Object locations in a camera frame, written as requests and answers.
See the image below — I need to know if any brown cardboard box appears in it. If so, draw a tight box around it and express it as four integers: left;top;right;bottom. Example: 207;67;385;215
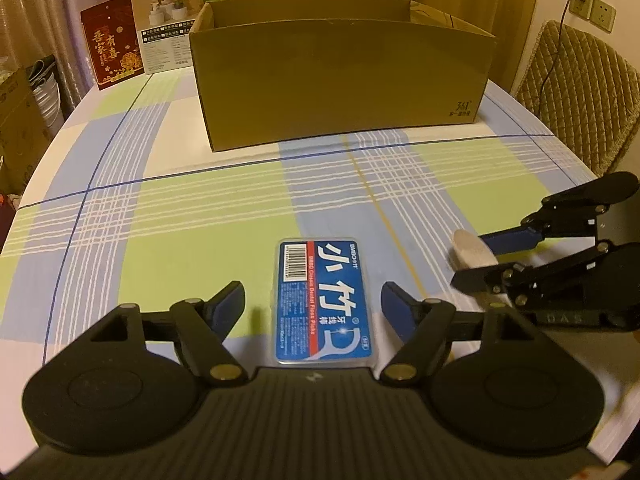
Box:
189;0;497;153

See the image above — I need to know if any white paper roll carton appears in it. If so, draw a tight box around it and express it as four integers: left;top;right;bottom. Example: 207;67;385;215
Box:
130;0;206;76

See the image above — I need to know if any metal bucket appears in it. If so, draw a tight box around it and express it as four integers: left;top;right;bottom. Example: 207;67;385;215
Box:
27;57;66;126

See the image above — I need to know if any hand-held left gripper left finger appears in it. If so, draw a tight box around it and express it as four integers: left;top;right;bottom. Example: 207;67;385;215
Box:
90;280;248;383

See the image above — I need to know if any red gift box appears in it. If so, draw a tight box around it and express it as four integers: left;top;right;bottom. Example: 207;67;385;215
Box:
81;0;146;91

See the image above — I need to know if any brown cardboard carton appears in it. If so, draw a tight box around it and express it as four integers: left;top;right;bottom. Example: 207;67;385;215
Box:
0;67;51;196

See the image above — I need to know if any white packet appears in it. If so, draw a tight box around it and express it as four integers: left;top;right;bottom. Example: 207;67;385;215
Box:
452;230;501;272

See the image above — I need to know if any black charger cable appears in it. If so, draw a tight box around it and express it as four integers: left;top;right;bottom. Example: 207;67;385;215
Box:
542;0;583;92

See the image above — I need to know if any chair with quilted cushion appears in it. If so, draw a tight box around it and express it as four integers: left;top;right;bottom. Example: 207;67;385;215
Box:
515;20;640;178

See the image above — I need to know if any wall socket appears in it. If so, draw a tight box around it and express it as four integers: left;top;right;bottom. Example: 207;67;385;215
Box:
570;0;616;33

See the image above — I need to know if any blue dental floss box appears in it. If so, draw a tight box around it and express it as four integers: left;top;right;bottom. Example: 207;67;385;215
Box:
275;237;371;367

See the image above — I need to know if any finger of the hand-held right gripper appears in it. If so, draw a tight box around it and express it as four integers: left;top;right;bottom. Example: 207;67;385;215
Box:
479;171;640;257
450;241;617;307

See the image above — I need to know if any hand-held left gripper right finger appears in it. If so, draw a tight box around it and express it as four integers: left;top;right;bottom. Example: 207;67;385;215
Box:
380;281;538;383

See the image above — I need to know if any pale pink curtain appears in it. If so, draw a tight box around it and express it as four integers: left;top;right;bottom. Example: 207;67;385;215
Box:
0;0;206;111

